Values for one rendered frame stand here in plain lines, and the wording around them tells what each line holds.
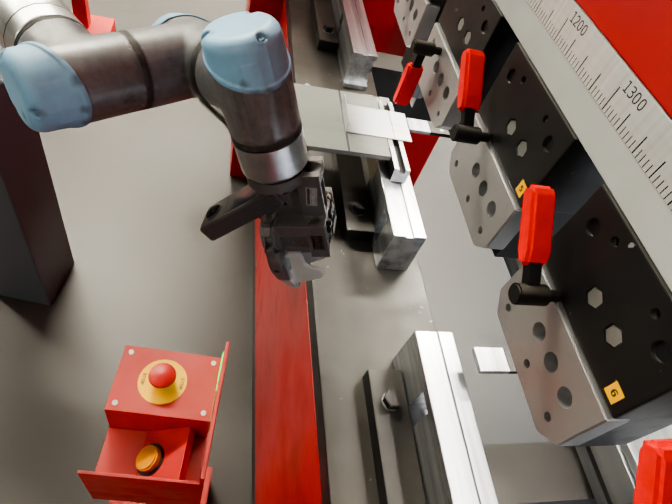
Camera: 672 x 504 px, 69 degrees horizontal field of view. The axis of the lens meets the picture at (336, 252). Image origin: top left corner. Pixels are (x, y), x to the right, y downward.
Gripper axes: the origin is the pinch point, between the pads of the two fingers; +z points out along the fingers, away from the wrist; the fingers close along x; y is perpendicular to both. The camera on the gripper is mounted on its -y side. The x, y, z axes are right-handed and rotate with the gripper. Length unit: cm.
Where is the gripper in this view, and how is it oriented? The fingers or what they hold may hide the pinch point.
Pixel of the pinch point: (291, 279)
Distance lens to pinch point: 69.4
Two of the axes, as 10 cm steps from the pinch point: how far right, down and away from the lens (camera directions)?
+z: 1.2, 6.8, 7.3
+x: 1.1, -7.4, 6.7
